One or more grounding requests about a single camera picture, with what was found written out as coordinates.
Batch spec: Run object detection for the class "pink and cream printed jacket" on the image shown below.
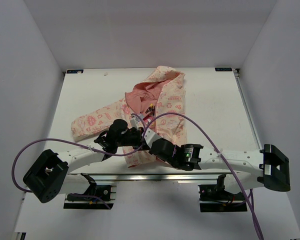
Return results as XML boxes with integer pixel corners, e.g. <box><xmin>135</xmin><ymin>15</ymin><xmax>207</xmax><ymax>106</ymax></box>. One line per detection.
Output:
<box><xmin>70</xmin><ymin>65</ymin><xmax>188</xmax><ymax>169</ymax></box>

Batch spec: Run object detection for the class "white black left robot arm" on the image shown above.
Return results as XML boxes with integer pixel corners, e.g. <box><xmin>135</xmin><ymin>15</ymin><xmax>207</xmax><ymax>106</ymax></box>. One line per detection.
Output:
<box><xmin>23</xmin><ymin>119</ymin><xmax>148</xmax><ymax>203</ymax></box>

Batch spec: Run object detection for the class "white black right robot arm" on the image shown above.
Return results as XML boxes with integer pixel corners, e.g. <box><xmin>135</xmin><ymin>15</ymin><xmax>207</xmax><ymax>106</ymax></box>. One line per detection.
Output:
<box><xmin>149</xmin><ymin>138</ymin><xmax>291</xmax><ymax>200</ymax></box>

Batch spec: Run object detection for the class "blue label sticker left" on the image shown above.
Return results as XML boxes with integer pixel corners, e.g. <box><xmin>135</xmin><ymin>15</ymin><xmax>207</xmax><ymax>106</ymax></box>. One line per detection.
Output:
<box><xmin>66</xmin><ymin>69</ymin><xmax>84</xmax><ymax>74</ymax></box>

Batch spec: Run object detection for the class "blue label sticker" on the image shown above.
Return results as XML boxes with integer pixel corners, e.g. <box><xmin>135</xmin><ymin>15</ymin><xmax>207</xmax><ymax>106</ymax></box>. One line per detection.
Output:
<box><xmin>66</xmin><ymin>69</ymin><xmax>84</xmax><ymax>74</ymax></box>
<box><xmin>214</xmin><ymin>67</ymin><xmax>233</xmax><ymax>72</ymax></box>

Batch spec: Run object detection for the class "blue label sticker right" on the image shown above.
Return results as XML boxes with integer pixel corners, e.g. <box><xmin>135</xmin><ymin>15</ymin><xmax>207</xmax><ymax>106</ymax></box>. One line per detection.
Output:
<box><xmin>214</xmin><ymin>67</ymin><xmax>233</xmax><ymax>72</ymax></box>

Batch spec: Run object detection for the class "aluminium table edge rail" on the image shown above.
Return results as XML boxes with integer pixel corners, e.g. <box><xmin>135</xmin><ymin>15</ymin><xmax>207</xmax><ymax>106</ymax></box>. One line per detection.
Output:
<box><xmin>89</xmin><ymin>172</ymin><xmax>256</xmax><ymax>183</ymax></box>

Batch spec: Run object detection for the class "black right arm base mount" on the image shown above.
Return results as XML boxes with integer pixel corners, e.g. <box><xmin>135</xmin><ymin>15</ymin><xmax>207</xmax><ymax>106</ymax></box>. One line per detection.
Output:
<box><xmin>198</xmin><ymin>174</ymin><xmax>248</xmax><ymax>213</ymax></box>

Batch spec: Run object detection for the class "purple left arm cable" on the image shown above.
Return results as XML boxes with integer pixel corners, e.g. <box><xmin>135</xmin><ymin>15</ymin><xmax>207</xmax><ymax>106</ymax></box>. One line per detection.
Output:
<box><xmin>11</xmin><ymin>113</ymin><xmax>151</xmax><ymax>210</ymax></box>

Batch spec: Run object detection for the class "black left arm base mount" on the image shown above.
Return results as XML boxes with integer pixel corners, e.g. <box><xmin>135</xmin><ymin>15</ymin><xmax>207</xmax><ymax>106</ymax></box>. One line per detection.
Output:
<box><xmin>63</xmin><ymin>184</ymin><xmax>117</xmax><ymax>210</ymax></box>

